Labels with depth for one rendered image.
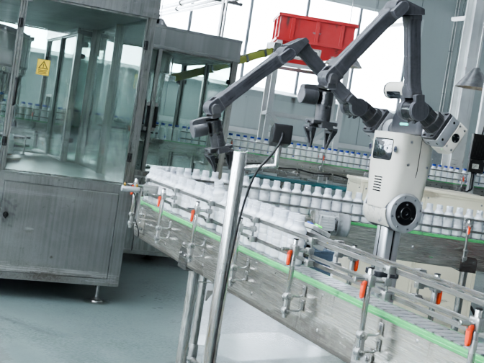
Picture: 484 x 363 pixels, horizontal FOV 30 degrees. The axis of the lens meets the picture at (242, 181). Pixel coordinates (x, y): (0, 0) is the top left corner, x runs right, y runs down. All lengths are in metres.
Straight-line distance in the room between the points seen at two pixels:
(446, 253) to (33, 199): 2.91
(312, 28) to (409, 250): 5.34
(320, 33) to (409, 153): 6.75
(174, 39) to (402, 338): 6.65
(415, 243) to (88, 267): 2.54
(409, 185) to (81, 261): 3.54
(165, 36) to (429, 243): 4.19
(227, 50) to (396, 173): 5.46
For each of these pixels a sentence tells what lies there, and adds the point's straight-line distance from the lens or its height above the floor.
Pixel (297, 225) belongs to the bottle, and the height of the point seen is 1.13.
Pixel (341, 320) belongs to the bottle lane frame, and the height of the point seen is 0.92.
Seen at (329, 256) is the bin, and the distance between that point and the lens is 3.98.
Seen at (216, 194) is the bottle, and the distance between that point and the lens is 3.59.
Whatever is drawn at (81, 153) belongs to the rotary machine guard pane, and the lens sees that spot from 6.59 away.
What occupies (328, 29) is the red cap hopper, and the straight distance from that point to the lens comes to 10.29.
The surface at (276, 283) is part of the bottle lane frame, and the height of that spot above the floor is 0.93.
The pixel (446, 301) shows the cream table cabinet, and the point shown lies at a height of 0.27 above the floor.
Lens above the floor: 1.40
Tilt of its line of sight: 3 degrees down
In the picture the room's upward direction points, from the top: 9 degrees clockwise
